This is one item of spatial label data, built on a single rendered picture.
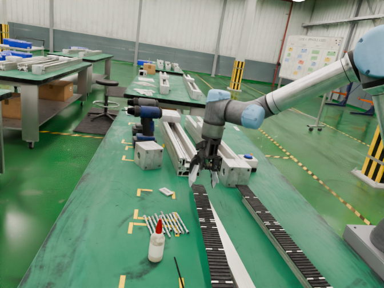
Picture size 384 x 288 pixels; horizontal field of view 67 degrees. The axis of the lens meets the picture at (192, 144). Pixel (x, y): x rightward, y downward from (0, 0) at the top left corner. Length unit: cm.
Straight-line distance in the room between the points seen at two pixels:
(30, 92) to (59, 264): 277
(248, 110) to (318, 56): 615
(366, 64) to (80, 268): 81
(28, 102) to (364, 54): 314
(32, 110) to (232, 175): 263
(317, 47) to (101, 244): 662
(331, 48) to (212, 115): 600
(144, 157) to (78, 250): 55
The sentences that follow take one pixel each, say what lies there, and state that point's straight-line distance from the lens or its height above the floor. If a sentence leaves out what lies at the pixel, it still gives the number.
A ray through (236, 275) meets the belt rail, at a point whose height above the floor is 81.
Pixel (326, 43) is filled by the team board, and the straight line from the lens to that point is 697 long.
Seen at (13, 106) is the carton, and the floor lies 37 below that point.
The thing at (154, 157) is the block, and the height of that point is 84.
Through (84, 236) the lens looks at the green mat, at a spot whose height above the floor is 78.
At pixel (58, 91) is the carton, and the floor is 37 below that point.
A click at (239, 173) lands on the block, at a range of 123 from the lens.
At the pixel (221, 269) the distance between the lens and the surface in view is 78.
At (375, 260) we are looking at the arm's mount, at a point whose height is 81.
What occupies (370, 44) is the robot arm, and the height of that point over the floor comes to 137.
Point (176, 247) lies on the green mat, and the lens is 86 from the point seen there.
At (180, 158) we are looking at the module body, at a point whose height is 86.
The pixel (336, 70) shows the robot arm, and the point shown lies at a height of 131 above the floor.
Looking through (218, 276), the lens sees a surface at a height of 80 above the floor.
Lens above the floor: 131
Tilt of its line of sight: 18 degrees down
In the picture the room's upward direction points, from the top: 9 degrees clockwise
